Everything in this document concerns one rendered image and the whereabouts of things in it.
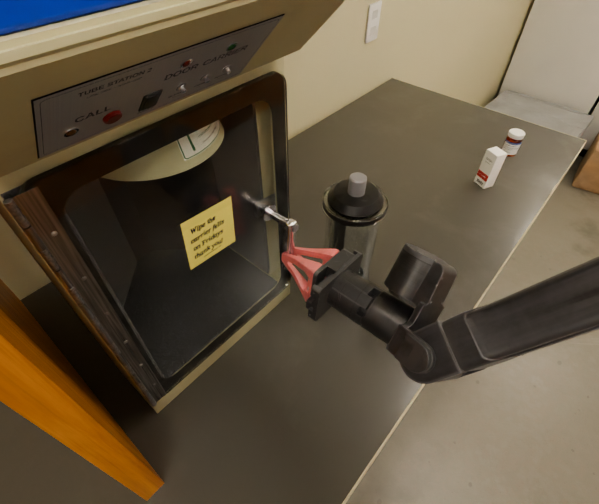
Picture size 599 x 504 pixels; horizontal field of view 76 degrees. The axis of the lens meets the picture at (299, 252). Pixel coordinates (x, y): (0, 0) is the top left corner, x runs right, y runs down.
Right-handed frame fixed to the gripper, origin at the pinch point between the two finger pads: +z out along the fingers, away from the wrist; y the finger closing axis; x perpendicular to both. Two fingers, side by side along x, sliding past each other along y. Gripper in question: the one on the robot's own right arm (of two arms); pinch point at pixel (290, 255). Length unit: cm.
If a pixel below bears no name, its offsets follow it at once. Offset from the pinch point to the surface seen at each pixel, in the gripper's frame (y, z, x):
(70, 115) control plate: 24.2, -0.6, -28.1
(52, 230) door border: 26.4, 5.1, -16.9
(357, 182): -13.1, -1.7, -8.0
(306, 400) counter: 6.3, -10.9, 21.4
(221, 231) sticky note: 8.7, 4.8, -6.8
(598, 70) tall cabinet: -290, -11, 22
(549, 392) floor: -102, -65, 103
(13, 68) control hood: 27.4, -4.9, -32.4
